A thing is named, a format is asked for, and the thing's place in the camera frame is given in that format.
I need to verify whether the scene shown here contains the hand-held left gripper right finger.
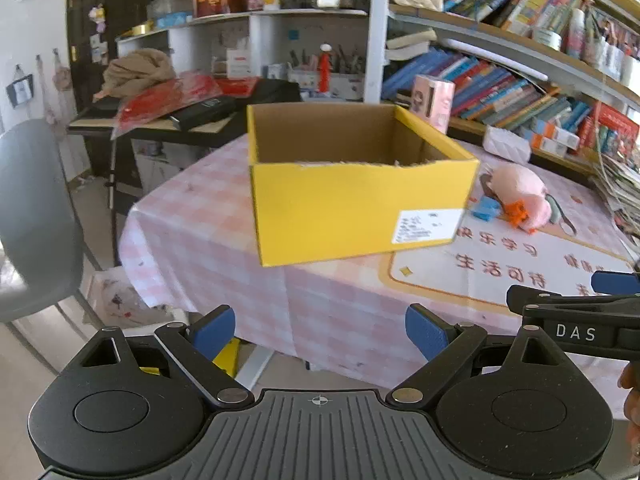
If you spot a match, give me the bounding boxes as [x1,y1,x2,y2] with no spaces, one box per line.
[385,303,576,406]

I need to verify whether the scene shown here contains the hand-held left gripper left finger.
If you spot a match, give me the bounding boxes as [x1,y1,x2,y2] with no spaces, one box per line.
[65,305,256,407]

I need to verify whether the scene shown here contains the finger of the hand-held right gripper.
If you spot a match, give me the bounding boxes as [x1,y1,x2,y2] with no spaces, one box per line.
[506,285,640,361]
[591,271,640,295]

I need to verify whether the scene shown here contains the grey green plastic item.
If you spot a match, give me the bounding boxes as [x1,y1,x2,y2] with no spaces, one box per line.
[546,194,577,236]

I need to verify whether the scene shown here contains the small pink chick plush toy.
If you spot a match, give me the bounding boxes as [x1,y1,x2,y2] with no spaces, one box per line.
[472,192,552,233]

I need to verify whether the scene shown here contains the yellow cardboard box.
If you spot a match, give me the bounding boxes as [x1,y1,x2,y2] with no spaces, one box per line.
[246,103,481,267]

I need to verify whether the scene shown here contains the person's right hand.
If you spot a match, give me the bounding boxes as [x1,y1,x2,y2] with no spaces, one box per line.
[620,360,640,466]

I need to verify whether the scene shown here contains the white plastic bag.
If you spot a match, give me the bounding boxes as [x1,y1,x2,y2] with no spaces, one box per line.
[82,265,188,326]

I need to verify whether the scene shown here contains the stack of papers and notebooks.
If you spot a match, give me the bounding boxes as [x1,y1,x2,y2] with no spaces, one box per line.
[590,152,640,243]

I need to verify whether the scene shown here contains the orange and white small box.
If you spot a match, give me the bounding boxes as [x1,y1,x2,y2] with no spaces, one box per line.
[520,130,568,158]
[530,117,581,149]

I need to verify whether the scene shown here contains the red printed box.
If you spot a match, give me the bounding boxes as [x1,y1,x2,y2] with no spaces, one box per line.
[582,102,640,161]

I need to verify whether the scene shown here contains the white quilted pouch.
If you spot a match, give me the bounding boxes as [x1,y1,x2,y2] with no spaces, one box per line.
[482,125,532,163]

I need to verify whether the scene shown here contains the wooden side desk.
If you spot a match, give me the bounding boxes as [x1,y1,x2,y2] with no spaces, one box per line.
[67,105,248,148]

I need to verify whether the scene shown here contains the grey plastic chair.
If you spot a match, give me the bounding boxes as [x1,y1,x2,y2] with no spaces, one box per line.
[0,119,86,323]

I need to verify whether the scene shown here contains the slim black case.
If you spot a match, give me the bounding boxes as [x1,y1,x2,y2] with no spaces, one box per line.
[170,95,238,133]

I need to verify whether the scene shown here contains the pink cylindrical humidifier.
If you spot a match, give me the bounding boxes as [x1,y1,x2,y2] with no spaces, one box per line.
[411,74,456,133]

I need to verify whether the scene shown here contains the long row of colourful books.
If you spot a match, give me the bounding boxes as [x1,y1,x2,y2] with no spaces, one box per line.
[382,47,598,133]

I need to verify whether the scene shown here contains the red plastic packet bundle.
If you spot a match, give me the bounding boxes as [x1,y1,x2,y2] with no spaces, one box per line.
[112,72,223,133]

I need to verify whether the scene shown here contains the big black case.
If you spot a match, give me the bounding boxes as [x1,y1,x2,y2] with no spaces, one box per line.
[235,79,301,126]

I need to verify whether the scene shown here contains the flat red packet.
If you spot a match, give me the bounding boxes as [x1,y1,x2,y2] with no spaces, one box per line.
[215,77,261,98]

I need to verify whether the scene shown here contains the round white tub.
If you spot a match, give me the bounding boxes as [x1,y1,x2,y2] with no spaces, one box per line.
[532,27,563,51]

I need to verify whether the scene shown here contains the white pen holder with pens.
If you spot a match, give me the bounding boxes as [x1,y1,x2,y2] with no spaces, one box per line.
[287,47,321,98]
[331,45,366,101]

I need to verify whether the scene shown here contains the red and white small box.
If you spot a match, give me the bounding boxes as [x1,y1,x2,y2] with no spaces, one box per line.
[226,49,251,78]

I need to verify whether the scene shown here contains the beige crumpled cloth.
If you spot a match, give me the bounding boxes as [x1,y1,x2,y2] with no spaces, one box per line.
[102,49,176,98]

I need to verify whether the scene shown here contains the red tassel ornament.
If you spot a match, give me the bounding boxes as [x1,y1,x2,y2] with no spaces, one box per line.
[317,42,333,93]

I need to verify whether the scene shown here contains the cream lying book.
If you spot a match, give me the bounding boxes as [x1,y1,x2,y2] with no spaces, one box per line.
[385,30,438,61]

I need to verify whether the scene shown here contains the white wooden bookshelf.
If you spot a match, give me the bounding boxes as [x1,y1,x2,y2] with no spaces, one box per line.
[116,0,640,176]

